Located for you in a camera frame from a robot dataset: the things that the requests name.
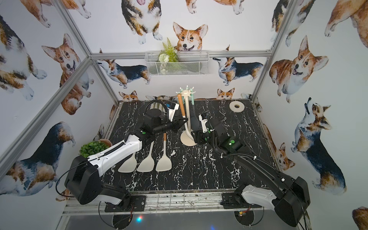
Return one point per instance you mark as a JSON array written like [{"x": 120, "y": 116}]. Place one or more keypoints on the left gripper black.
[{"x": 175, "y": 124}]

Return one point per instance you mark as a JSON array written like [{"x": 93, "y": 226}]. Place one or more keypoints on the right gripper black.
[{"x": 198, "y": 137}]

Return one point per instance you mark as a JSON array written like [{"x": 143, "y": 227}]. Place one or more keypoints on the cream spatula wooden handle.
[{"x": 148, "y": 163}]

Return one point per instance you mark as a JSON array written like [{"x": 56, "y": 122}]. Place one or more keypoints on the cream spoon wooden handle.
[{"x": 129, "y": 165}]

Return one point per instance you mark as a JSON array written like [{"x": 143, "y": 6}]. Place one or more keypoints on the grey spatula mint handle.
[{"x": 195, "y": 123}]

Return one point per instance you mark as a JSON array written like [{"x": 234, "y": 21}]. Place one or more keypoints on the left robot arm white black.
[{"x": 83, "y": 179}]

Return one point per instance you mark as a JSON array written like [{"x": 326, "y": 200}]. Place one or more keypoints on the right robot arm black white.
[{"x": 289, "y": 198}]

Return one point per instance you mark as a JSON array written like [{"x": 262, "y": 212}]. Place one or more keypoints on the cream utensil rack stand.
[{"x": 187, "y": 123}]

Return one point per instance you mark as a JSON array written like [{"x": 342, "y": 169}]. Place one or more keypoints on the white tape roll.
[{"x": 237, "y": 106}]

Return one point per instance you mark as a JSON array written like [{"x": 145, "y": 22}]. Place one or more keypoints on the fern and white flower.
[{"x": 168, "y": 54}]

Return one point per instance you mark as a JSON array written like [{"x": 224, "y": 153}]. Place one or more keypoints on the green potted plant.
[{"x": 94, "y": 147}]

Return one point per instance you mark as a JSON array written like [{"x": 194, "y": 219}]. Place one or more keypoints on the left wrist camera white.
[{"x": 172, "y": 108}]

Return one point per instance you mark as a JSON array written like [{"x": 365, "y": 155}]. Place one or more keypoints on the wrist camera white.
[
  {"x": 172, "y": 108},
  {"x": 204, "y": 119}
]

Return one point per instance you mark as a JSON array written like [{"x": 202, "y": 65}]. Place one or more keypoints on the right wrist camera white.
[{"x": 204, "y": 119}]

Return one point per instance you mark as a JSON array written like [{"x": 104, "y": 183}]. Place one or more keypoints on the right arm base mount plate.
[{"x": 233, "y": 201}]

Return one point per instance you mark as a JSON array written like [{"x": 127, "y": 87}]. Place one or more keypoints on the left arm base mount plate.
[{"x": 134, "y": 203}]

